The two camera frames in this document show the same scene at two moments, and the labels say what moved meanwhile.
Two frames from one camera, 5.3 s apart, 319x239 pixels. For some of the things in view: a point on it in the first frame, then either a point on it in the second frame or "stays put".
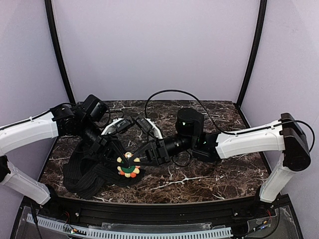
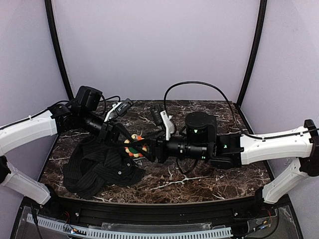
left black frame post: x=49 y=9 stays put
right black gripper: x=157 y=152 to x=158 y=150
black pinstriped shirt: x=84 y=173 stays put
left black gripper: x=103 y=143 to x=107 y=130
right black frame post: x=255 y=55 stays put
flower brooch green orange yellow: x=128 y=172 to x=132 y=152
